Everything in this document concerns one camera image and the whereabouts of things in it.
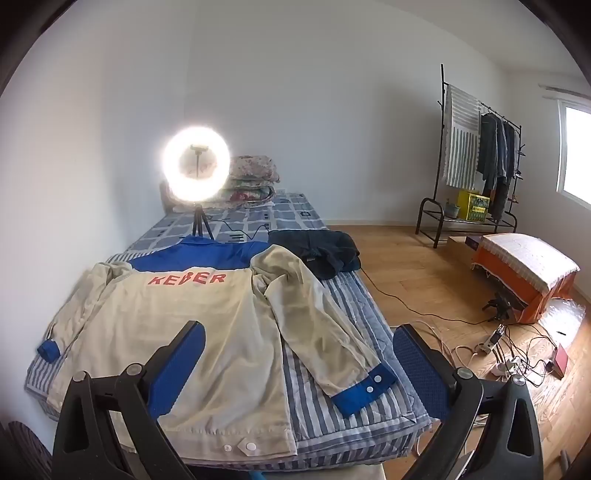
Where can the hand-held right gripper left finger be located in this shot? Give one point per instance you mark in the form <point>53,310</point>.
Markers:
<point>180,367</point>

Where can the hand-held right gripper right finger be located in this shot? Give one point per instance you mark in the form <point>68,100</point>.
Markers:
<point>420,369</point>

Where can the cream and blue jacket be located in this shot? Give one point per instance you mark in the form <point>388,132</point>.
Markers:
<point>184,304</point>

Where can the dark navy clothes pile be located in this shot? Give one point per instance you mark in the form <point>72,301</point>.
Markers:
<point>318,251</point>

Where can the hanging dark clothes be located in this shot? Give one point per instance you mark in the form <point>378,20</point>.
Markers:
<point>494,152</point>

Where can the black clothes rack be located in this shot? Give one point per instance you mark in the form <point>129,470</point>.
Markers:
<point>443,76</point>

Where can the striped blanket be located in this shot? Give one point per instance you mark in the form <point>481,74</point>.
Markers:
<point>364,318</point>

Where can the white power strip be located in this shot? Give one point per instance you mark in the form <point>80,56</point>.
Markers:
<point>491,339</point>

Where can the black device on floor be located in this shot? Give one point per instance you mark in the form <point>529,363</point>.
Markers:
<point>501,304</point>

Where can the cardboard box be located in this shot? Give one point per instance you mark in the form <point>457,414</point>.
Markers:
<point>457,253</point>

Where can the red notebook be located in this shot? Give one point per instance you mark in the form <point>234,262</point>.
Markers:
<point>562,362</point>

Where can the black tripod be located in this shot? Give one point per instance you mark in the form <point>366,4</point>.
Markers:
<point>199,219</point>

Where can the orange box with white cloth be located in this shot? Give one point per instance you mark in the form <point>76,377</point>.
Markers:
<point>526,258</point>

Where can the clear plastic sheet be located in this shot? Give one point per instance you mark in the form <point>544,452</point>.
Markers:
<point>568,318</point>

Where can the small grey pot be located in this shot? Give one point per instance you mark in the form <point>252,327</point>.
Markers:
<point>452,208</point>

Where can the dark striped cloth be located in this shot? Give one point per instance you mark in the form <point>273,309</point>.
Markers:
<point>23,443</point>

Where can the yellow crate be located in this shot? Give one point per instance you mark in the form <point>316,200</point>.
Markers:
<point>473,203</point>

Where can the checked blue bedsheet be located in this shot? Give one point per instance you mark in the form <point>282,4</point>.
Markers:
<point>286,214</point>

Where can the folded floral quilt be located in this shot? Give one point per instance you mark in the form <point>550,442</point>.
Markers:
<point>251,177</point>

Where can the striped towel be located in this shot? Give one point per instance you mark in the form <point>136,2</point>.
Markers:
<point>461,138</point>

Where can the window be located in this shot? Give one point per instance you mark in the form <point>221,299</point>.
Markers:
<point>577,157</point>

